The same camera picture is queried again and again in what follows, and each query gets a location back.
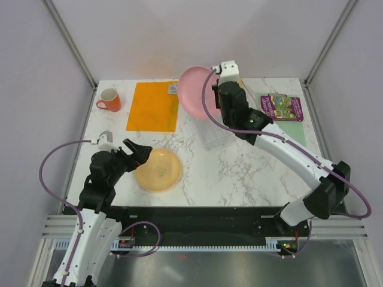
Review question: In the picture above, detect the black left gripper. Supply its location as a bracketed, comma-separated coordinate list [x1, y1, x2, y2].
[108, 138, 151, 185]

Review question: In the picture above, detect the pink plate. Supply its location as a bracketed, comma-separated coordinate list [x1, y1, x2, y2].
[177, 66, 220, 120]

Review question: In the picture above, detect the light yellow plate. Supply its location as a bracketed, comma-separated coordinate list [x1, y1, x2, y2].
[135, 148, 183, 192]

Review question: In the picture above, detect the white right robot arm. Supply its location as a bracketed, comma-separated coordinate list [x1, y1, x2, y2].
[212, 81, 351, 236]

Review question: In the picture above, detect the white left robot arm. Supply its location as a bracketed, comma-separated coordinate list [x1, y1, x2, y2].
[42, 135, 153, 286]

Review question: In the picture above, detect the orange cutting mat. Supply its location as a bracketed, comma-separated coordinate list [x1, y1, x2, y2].
[126, 81, 179, 132]

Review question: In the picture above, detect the orange ceramic mug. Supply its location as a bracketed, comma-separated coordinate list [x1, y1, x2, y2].
[96, 88, 121, 112]

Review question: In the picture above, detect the purple children's book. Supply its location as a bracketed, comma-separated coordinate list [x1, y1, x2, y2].
[260, 94, 304, 122]

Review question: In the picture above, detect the green cutting mat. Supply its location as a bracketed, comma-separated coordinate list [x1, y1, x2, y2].
[257, 93, 306, 146]

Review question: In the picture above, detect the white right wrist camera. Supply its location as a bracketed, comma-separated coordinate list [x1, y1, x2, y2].
[212, 60, 240, 86]

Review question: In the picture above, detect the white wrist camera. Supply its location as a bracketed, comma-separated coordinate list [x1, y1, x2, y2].
[90, 130, 118, 152]
[212, 60, 240, 86]

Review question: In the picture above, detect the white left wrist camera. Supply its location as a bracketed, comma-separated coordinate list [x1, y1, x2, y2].
[90, 130, 118, 152]

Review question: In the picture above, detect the clear wire dish rack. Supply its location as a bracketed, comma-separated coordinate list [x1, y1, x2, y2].
[191, 80, 258, 149]

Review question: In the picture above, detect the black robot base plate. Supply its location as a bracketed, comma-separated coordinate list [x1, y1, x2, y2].
[106, 206, 309, 246]

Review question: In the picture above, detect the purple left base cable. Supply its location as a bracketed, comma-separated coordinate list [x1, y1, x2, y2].
[110, 220, 162, 258]

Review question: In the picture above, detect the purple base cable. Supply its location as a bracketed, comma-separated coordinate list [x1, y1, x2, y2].
[269, 218, 314, 259]
[110, 220, 162, 258]

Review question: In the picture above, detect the white cable duct strip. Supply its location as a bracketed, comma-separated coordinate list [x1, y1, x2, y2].
[56, 236, 300, 254]

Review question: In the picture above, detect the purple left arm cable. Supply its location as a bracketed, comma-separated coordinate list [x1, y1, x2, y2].
[39, 139, 93, 287]

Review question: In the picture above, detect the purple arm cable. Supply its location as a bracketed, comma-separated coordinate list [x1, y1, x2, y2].
[202, 70, 372, 219]
[39, 139, 93, 287]

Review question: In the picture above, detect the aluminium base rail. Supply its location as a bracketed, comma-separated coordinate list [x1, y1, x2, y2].
[42, 215, 368, 240]

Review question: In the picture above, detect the left aluminium frame post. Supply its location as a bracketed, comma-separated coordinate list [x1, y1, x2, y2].
[42, 0, 98, 91]

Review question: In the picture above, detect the aluminium frame post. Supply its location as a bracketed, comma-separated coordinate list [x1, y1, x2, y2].
[42, 0, 98, 91]
[303, 0, 359, 88]

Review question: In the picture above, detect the right aluminium frame post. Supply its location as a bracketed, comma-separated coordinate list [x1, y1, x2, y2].
[303, 0, 359, 88]

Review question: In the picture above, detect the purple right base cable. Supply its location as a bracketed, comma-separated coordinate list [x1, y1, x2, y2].
[269, 218, 314, 259]

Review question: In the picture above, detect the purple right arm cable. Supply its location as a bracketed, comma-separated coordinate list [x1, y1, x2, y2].
[202, 70, 372, 219]

